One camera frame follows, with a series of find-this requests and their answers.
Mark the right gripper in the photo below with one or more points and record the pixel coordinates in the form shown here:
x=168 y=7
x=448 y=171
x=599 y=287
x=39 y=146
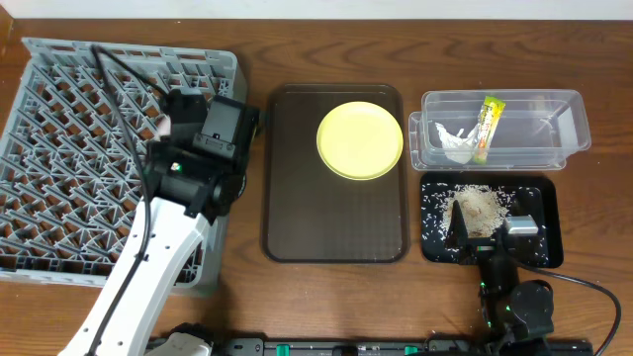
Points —
x=484 y=248

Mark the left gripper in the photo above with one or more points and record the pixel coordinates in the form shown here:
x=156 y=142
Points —
x=218 y=143

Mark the white napkin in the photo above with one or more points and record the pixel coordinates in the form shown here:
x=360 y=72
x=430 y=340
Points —
x=457 y=148

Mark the green orange snack wrapper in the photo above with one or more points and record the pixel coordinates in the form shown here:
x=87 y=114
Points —
x=489 y=117

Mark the pink bowl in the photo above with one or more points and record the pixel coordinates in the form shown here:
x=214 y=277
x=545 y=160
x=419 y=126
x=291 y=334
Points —
x=164 y=128

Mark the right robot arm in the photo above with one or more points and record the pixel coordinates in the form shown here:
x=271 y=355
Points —
x=519 y=314

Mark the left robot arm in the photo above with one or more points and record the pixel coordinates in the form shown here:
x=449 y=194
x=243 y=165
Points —
x=189 y=181

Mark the black waste tray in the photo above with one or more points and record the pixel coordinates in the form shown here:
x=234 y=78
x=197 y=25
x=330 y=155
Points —
x=554 y=238

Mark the grey dishwasher rack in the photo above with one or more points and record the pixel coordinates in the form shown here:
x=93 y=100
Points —
x=68 y=185

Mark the spilled rice pile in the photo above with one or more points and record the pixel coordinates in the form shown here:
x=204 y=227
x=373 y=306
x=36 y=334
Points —
x=484 y=209

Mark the clear plastic bin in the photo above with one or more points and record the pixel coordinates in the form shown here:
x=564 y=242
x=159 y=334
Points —
x=538 y=129

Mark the yellow plate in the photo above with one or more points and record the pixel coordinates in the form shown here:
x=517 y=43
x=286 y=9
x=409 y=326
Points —
x=359 y=141

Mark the dark brown serving tray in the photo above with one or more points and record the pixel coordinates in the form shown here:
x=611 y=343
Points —
x=313 y=215

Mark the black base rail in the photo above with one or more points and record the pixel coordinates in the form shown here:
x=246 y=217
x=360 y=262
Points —
x=194 y=339

